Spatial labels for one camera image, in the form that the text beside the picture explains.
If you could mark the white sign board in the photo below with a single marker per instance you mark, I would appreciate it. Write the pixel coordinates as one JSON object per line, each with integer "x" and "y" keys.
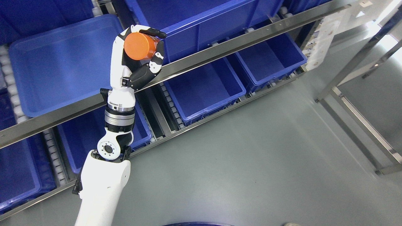
{"x": 317, "y": 47}

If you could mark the steel shelf rack frame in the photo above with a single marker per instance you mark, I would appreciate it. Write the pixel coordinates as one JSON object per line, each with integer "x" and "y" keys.
{"x": 36, "y": 125}

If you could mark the orange cylindrical capacitor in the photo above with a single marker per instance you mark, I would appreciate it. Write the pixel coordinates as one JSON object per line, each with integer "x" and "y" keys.
{"x": 140, "y": 46}

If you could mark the blue bin lower left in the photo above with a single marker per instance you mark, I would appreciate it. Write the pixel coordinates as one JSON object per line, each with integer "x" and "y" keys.
{"x": 25, "y": 172}

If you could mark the stainless steel table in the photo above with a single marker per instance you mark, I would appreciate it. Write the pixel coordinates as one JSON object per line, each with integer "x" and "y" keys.
{"x": 371, "y": 96}

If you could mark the large blue bin upper right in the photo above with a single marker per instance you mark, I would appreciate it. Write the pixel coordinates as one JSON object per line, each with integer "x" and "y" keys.
{"x": 192, "y": 25}

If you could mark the shallow blue plastic tray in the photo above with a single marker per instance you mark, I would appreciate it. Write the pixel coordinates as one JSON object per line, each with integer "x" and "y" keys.
{"x": 65, "y": 65}

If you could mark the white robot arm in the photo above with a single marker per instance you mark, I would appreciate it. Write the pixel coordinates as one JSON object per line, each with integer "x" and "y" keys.
{"x": 106, "y": 170}

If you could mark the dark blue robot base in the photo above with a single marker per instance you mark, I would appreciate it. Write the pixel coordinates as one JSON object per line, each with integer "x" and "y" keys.
{"x": 198, "y": 223}

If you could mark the blue bin far right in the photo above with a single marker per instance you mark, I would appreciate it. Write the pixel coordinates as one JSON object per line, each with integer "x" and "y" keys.
{"x": 267, "y": 62}

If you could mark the blue bin lower right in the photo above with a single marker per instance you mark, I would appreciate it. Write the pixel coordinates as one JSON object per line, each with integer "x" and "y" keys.
{"x": 205, "y": 90}

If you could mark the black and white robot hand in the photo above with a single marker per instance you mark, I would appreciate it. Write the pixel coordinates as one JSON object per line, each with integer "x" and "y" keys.
{"x": 127, "y": 75}

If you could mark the blue bin lower centre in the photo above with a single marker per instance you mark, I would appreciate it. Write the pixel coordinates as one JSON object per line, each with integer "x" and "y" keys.
{"x": 82, "y": 134}

